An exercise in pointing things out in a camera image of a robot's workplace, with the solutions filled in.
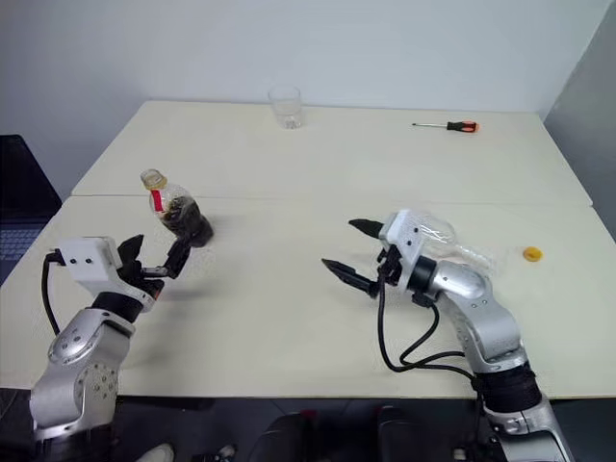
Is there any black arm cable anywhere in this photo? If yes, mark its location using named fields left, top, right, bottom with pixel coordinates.
left=376, top=271, right=477, bottom=381
left=41, top=248, right=66, bottom=337

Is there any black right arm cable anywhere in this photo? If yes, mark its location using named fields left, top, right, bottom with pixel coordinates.
left=376, top=271, right=477, bottom=381

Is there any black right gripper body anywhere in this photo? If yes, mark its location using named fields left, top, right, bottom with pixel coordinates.
left=372, top=243, right=404, bottom=290

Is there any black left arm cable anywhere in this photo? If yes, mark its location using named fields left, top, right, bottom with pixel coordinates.
left=41, top=248, right=66, bottom=337

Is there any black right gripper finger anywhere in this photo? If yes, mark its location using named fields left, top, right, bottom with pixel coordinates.
left=321, top=258, right=381, bottom=298
left=348, top=218, right=386, bottom=241

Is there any orange black handled screwdriver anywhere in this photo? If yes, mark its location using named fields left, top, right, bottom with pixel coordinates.
left=411, top=120, right=482, bottom=135

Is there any clear glass tumbler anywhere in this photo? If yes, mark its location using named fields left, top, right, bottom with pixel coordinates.
left=268, top=84, right=304, bottom=130

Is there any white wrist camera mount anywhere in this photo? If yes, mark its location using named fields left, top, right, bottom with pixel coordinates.
left=58, top=235, right=160, bottom=312
left=378, top=208, right=425, bottom=293

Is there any dark rounded shape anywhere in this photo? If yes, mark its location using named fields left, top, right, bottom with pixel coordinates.
left=259, top=413, right=310, bottom=462

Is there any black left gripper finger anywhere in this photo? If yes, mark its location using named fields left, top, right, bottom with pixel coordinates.
left=117, top=234, right=145, bottom=270
left=161, top=235, right=194, bottom=281

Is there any clear wine glass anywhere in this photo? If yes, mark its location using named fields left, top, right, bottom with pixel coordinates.
left=414, top=215, right=511, bottom=278

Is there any light-coloured shoe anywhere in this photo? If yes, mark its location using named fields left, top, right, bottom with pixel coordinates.
left=143, top=442, right=176, bottom=462

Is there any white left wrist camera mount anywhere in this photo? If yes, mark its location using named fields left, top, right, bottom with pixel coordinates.
left=58, top=235, right=160, bottom=312

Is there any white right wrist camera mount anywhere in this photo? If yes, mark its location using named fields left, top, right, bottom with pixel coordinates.
left=378, top=208, right=425, bottom=293

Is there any clear plastic bottle dark drink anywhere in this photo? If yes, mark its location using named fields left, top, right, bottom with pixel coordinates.
left=140, top=167, right=216, bottom=247

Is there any dark laptop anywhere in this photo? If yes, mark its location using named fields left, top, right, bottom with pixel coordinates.
left=0, top=134, right=63, bottom=290

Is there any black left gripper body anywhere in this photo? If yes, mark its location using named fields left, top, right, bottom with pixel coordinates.
left=115, top=262, right=166, bottom=302

